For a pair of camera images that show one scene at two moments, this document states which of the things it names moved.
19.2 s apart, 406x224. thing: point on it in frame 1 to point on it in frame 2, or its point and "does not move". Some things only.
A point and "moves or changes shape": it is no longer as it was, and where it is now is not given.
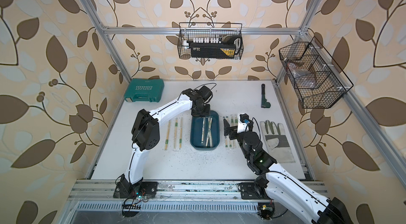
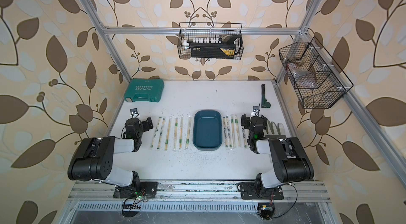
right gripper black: [228, 130] to [246, 121]
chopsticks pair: [166, 142] moves or changes shape
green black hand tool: [264, 104] does not move
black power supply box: [212, 50] does not move
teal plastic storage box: [196, 132] moves or changes shape
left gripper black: [198, 115] to [146, 123]
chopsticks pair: [232, 125] does not move
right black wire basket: [319, 81] does not move
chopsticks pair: [175, 133] to [160, 134]
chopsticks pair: [228, 142] does not move
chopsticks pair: [180, 132] to [167, 132]
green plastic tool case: [144, 90] does not move
